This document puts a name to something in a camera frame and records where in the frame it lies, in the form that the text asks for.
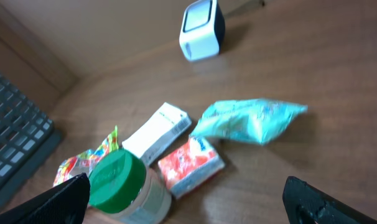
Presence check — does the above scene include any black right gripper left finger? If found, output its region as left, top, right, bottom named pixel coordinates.
left=0, top=173, right=90, bottom=224

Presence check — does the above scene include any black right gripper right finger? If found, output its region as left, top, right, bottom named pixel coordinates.
left=282, top=176, right=377, bottom=224

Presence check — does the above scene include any Haribo gummy candy bag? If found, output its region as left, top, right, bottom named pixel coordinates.
left=53, top=126, right=119, bottom=187

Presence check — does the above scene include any green lid jar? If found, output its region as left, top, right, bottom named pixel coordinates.
left=89, top=149, right=172, bottom=224

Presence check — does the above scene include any teal wet wipes pack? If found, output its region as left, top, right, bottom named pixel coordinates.
left=190, top=98, right=308, bottom=145

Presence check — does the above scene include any white carton box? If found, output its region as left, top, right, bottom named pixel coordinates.
left=122, top=103, right=192, bottom=166

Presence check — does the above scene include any red tissue pack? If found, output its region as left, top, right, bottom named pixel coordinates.
left=157, top=137, right=225, bottom=199

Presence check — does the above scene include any white barcode scanner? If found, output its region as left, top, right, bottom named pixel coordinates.
left=179, top=0, right=226, bottom=62

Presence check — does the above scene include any grey plastic mesh basket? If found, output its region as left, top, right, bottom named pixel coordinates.
left=0, top=73, right=62, bottom=209

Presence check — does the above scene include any black scanner cable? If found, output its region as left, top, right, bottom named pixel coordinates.
left=224, top=0, right=266, bottom=18

